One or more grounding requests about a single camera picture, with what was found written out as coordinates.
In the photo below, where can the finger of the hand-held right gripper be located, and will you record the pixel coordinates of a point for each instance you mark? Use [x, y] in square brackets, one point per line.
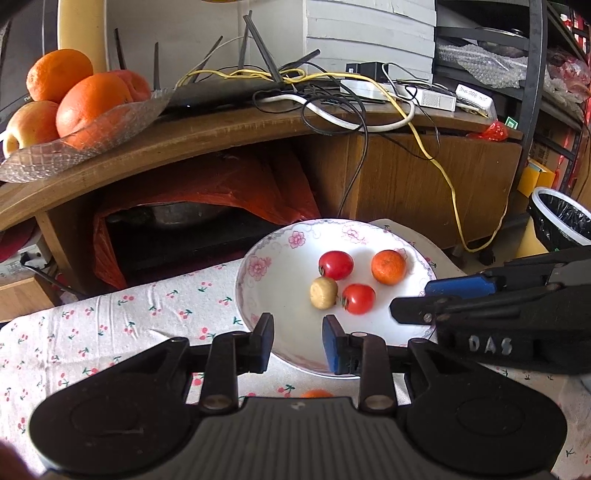
[413, 310]
[457, 287]

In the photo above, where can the dark metal shelf rack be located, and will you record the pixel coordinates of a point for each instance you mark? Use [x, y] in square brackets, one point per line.
[535, 69]

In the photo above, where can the wooden desk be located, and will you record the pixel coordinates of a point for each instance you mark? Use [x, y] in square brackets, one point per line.
[401, 184]

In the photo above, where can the yellow cylinder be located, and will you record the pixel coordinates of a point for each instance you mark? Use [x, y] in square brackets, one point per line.
[81, 27]

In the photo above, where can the white power strip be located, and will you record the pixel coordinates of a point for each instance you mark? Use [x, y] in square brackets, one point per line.
[369, 88]

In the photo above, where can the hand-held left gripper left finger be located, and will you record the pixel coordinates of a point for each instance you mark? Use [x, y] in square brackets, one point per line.
[264, 344]

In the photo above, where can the clear glass plate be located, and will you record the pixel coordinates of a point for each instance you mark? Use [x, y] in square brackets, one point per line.
[117, 122]

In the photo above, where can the cherry print tablecloth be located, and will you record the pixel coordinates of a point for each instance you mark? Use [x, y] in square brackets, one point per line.
[115, 323]

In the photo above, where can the white slatted board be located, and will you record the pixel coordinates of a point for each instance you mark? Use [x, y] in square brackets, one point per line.
[369, 32]

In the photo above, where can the small tan potato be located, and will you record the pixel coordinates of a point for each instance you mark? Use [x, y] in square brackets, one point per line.
[323, 293]

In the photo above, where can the large orange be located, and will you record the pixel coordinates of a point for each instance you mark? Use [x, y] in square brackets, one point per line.
[59, 74]
[92, 108]

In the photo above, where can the red apple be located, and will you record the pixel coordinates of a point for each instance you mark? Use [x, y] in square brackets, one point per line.
[137, 87]

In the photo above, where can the bubble wrap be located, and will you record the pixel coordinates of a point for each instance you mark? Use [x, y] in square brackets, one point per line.
[489, 64]

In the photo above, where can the small mandarin orange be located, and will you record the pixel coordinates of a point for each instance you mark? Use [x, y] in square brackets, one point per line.
[316, 394]
[388, 266]

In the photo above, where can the trash bin with black bag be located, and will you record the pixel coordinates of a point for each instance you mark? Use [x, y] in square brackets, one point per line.
[561, 221]

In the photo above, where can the white network box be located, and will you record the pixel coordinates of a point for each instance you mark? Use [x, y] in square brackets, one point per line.
[478, 99]

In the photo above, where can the dark screen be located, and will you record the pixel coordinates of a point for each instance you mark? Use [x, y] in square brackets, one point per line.
[23, 50]

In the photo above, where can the black router with antennas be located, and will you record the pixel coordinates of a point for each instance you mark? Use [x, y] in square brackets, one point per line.
[217, 96]

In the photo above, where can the wooden box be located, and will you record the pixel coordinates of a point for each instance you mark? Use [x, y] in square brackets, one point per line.
[23, 300]

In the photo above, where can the red tomato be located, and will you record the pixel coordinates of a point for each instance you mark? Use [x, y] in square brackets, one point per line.
[336, 265]
[359, 299]

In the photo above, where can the yellow box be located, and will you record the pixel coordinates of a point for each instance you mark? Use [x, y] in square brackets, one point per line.
[538, 177]

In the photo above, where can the white floral bowl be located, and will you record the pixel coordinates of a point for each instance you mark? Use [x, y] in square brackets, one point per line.
[286, 277]

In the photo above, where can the small red bag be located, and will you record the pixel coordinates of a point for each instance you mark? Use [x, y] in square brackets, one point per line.
[491, 132]

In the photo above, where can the red plastic bag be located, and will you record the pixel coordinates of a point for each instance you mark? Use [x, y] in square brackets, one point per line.
[231, 184]

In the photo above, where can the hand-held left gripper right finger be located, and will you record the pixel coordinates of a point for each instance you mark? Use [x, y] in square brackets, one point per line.
[330, 346]

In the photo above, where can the yellow-red apple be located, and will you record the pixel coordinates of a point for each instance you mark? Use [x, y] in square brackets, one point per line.
[32, 125]

